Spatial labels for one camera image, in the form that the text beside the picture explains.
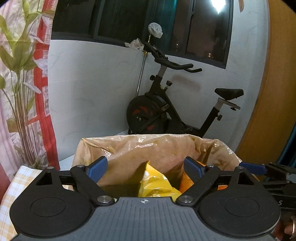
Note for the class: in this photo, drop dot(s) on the checkered floral tablecloth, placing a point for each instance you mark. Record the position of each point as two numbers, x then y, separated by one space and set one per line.
21 180

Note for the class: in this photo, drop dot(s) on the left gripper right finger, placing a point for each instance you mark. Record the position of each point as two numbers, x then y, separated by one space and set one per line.
195 193

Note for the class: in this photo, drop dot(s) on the dark window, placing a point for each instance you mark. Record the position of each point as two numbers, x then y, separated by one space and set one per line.
193 29

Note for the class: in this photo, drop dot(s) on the white plastic bag on pole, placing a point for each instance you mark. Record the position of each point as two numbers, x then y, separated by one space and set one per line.
155 30

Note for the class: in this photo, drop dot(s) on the wooden door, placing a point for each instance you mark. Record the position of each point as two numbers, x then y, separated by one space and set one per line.
273 118

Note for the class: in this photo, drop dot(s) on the yellow snack bag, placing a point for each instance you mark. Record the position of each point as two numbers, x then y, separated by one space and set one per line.
156 184

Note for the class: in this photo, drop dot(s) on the black exercise bike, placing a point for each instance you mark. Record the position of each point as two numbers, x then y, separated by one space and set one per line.
155 113

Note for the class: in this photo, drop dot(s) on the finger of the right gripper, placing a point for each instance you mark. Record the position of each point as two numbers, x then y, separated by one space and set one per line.
254 168
287 169

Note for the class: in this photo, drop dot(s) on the cardboard box with plastic liner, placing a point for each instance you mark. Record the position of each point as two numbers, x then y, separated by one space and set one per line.
127 156

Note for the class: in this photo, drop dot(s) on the person's right hand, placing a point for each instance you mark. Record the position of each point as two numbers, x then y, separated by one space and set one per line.
285 231

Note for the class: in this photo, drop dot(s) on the orange snack bag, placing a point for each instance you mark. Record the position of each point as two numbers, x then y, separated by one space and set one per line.
194 170

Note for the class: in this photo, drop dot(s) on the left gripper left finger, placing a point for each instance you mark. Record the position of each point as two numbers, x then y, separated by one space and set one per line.
87 178

